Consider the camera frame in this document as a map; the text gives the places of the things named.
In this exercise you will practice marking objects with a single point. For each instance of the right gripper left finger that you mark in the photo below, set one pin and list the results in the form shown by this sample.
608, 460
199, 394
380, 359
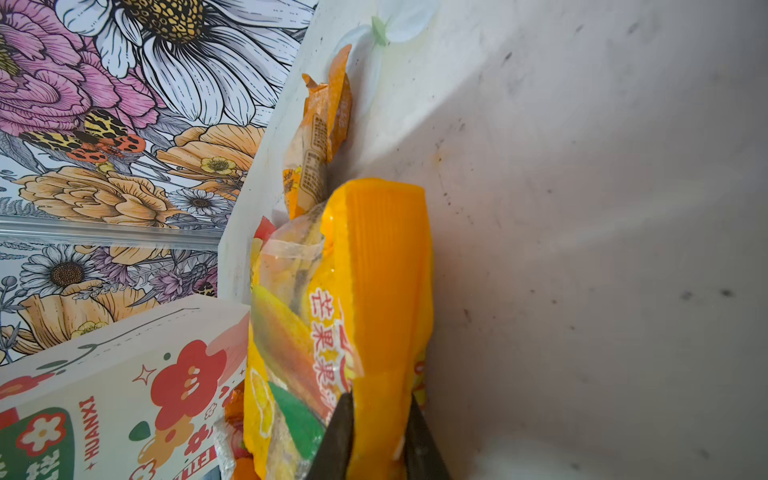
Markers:
333, 455

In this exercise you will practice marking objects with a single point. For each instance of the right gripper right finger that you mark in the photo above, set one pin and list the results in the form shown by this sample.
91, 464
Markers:
422, 457

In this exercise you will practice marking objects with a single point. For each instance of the yellow mango snack bag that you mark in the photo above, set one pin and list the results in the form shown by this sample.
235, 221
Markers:
342, 304

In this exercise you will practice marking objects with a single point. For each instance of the white paper gift bag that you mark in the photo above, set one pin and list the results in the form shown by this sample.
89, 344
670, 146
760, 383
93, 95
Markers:
137, 399

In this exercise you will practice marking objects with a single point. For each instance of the orange white snack bag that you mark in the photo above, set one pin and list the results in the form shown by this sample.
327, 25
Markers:
235, 461

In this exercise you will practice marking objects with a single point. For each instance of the small orange snack packet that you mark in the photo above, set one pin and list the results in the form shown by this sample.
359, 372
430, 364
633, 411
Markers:
321, 132

